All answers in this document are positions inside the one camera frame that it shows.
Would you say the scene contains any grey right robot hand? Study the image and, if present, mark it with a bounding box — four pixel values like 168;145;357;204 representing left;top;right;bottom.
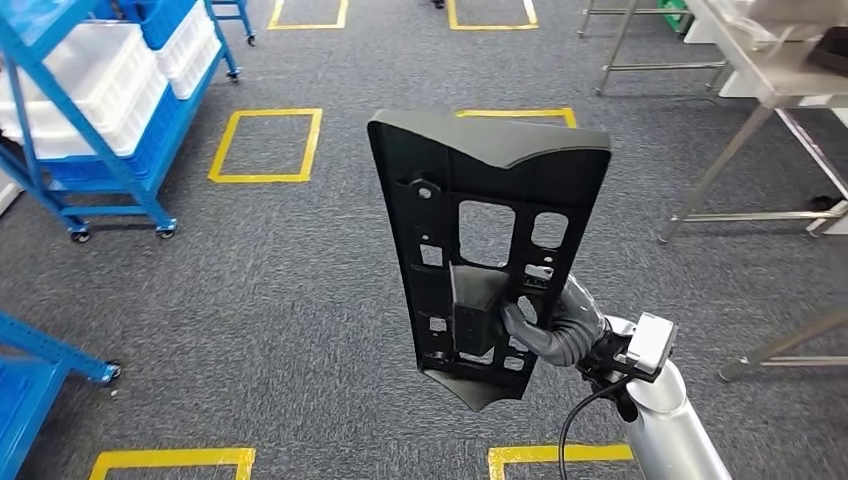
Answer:
500;274;608;361

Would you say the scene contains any black plastic car part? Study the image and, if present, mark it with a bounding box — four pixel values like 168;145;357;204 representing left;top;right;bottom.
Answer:
367;109;612;413

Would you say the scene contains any stainless steel table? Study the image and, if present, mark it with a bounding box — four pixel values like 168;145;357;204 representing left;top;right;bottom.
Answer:
659;0;848;244
718;309;848;384
576;0;730;98

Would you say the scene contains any white cabinet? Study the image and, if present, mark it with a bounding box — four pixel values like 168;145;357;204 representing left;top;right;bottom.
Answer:
682;19;848;130

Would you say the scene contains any green crate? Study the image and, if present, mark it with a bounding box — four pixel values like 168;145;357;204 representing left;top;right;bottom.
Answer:
659;0;690;34

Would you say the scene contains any plain black case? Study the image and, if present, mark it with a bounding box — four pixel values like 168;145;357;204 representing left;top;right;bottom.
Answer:
806;26;848;77

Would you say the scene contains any blue wheeled rack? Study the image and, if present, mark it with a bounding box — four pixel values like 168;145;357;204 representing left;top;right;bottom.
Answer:
0;309;124;480
0;0;243;244
210;0;258;48

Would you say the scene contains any blue plastic bin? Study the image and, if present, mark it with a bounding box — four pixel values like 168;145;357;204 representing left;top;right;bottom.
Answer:
92;0;200;51
36;86;183;195

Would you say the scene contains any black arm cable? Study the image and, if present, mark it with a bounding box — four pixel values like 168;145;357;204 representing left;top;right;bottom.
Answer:
558;376;631;480

